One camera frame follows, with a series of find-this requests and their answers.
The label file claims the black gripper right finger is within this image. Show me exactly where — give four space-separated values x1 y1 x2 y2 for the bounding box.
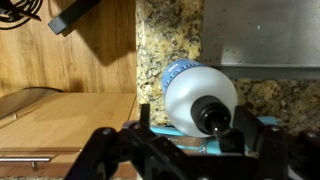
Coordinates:
199 105 320 180

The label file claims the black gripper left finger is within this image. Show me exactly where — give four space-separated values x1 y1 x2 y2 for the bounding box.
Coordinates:
64 103 201 180

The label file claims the blue label soap pump bottle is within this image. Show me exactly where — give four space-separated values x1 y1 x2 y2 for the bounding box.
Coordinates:
161 59 239 138

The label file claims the stainless steel sink basin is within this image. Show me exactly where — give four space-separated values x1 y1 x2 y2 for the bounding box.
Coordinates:
201 0 320 80

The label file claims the steel drawer handle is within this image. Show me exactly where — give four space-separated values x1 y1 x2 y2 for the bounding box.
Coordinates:
0 155 53 171

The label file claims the black cable bundle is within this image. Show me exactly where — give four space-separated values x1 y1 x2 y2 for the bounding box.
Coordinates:
0 0 44 32

